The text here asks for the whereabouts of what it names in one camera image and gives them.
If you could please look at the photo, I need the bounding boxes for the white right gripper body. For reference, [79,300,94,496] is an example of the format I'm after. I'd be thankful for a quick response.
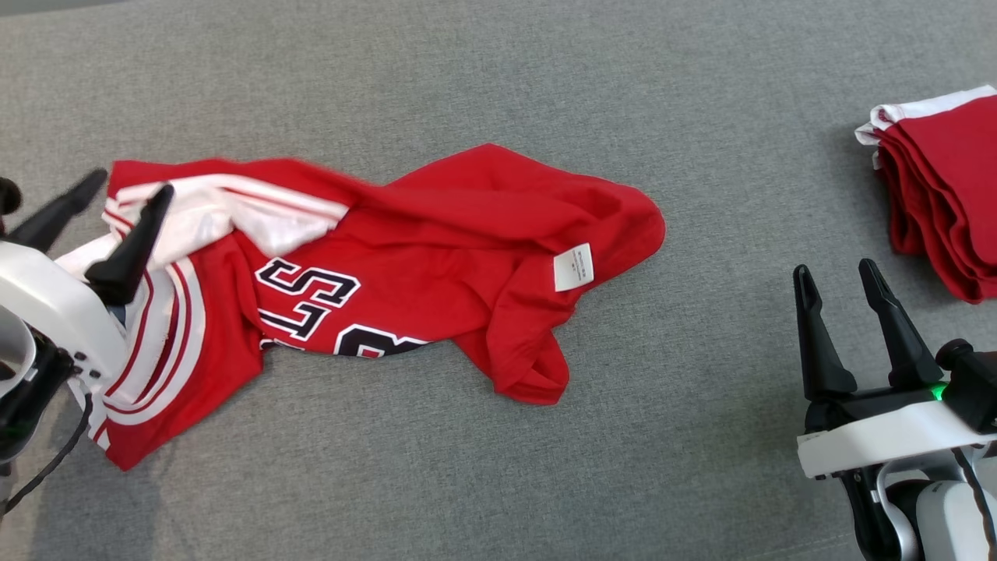
[796,382,997,480]

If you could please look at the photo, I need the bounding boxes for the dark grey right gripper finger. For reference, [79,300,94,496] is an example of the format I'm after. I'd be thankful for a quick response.
[858,258,946,391]
[793,264,858,403]

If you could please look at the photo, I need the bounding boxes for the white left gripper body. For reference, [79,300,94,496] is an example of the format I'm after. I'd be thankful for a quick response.
[0,240,130,384]

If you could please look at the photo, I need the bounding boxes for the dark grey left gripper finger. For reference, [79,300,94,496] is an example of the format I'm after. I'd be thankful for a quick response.
[8,168,108,254]
[84,183,175,306]

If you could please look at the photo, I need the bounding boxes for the red shorts with white stripe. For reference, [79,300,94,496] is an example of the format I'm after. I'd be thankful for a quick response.
[854,84,997,305]

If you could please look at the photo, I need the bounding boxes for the red jersey with white sleeves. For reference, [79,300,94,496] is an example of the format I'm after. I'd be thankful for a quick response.
[58,143,668,472]

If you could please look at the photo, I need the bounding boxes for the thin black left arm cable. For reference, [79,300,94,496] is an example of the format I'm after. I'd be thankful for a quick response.
[0,390,94,517]

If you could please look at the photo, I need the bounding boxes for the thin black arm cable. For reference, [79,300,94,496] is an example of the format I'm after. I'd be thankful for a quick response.
[952,448,997,546]
[0,390,94,517]

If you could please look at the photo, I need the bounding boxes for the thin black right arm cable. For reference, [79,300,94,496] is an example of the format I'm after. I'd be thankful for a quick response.
[952,448,997,546]

